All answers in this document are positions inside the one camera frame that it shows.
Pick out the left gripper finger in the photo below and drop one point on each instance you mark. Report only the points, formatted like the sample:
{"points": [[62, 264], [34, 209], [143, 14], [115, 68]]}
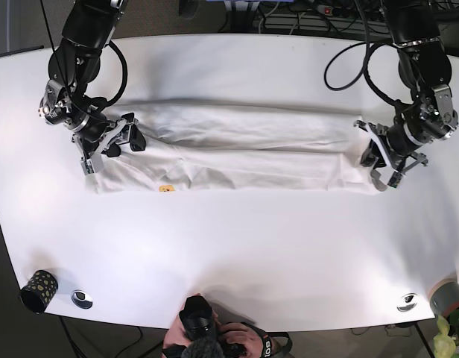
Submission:
{"points": [[372, 157], [377, 181]]}

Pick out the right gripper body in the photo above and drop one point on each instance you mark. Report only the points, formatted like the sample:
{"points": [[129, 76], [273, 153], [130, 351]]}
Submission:
{"points": [[92, 136]]}

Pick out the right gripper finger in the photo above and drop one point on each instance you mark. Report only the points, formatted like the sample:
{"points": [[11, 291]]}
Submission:
{"points": [[112, 151], [137, 141]]}

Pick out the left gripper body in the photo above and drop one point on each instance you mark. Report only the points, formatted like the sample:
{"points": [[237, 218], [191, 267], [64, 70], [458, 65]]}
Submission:
{"points": [[397, 146]]}

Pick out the white colourful-text T-shirt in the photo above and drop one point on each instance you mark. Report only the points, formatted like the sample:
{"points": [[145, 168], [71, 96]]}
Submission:
{"points": [[194, 145]]}

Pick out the black photo camera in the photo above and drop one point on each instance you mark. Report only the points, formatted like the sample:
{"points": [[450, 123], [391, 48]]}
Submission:
{"points": [[200, 327]]}

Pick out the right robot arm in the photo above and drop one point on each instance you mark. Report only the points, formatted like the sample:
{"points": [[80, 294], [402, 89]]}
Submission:
{"points": [[75, 63]]}

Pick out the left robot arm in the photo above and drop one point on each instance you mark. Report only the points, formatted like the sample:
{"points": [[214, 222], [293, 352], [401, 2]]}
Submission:
{"points": [[426, 71]]}

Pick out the photographer right hand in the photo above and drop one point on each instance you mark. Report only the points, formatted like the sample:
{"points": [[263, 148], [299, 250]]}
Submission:
{"points": [[175, 335]]}

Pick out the photographer left hand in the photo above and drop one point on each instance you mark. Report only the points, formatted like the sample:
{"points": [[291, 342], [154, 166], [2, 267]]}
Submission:
{"points": [[237, 333]]}

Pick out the right silver table grommet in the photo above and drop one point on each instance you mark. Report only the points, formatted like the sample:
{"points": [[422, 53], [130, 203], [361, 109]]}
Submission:
{"points": [[407, 302]]}

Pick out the silver table grommet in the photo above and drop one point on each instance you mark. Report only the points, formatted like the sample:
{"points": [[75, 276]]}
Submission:
{"points": [[82, 299], [407, 302]]}

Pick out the grey plant pot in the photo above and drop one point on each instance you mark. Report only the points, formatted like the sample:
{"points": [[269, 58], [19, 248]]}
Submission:
{"points": [[444, 297]]}

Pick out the left silver table grommet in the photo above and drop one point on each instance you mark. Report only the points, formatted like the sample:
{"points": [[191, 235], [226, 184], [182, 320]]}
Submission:
{"points": [[82, 299]]}

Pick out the black gold-spotted cup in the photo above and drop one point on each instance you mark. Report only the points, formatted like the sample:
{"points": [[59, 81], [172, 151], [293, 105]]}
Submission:
{"points": [[37, 293]]}

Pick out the green potted plant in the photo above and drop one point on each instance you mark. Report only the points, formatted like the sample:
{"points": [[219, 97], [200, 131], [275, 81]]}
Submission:
{"points": [[446, 342]]}

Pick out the fuzzy grey microphone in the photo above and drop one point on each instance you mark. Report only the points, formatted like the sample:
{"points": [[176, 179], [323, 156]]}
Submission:
{"points": [[205, 348]]}

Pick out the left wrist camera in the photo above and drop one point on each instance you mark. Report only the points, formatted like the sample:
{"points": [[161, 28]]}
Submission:
{"points": [[395, 179]]}

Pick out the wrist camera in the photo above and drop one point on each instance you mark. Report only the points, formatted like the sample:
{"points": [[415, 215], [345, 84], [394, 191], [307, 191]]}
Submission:
{"points": [[395, 179], [92, 165]]}

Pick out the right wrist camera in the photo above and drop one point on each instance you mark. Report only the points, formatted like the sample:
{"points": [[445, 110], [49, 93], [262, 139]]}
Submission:
{"points": [[92, 165]]}

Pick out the power strip red switch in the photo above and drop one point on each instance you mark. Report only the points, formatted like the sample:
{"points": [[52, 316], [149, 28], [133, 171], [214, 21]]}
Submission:
{"points": [[340, 12]]}

